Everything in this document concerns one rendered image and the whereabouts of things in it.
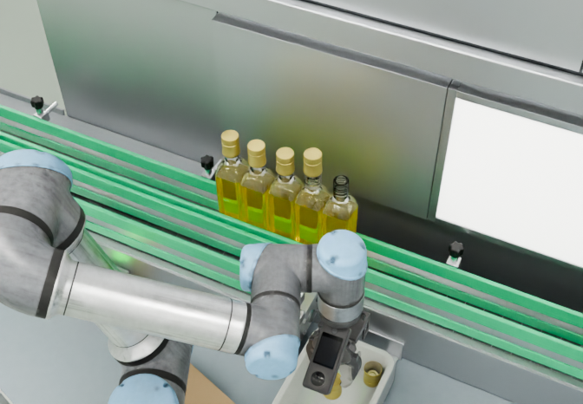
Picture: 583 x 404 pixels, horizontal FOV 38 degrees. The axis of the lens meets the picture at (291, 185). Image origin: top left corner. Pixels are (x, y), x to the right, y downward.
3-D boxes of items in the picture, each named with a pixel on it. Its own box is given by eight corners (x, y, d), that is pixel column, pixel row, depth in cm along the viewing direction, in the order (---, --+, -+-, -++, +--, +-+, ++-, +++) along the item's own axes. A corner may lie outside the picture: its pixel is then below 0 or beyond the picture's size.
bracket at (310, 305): (322, 309, 174) (323, 288, 169) (302, 343, 168) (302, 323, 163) (306, 303, 175) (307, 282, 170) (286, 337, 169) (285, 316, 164)
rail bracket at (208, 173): (232, 188, 190) (227, 145, 180) (216, 209, 186) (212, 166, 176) (216, 183, 191) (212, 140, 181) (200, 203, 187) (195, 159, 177)
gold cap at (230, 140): (239, 144, 165) (237, 127, 161) (241, 157, 162) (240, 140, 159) (220, 146, 164) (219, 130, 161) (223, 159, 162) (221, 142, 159)
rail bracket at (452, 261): (466, 272, 172) (475, 230, 163) (455, 297, 168) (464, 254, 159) (447, 266, 174) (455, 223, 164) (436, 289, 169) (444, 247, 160)
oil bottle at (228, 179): (256, 228, 181) (252, 156, 166) (243, 245, 178) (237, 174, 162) (233, 218, 183) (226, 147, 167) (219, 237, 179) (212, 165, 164)
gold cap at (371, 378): (363, 360, 165) (363, 372, 169) (363, 375, 163) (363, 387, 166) (382, 361, 165) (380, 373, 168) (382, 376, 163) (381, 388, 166)
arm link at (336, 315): (353, 316, 131) (305, 296, 133) (351, 332, 134) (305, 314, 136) (372, 281, 135) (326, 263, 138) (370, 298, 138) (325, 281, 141)
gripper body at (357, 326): (370, 333, 148) (374, 291, 139) (350, 371, 142) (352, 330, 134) (330, 317, 150) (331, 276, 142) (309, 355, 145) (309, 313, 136)
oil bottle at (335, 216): (355, 263, 174) (360, 192, 159) (343, 283, 170) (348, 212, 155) (330, 255, 176) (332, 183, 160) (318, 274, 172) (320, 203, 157)
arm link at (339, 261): (312, 224, 129) (368, 225, 129) (312, 270, 137) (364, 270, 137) (311, 264, 124) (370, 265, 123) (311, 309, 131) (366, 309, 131)
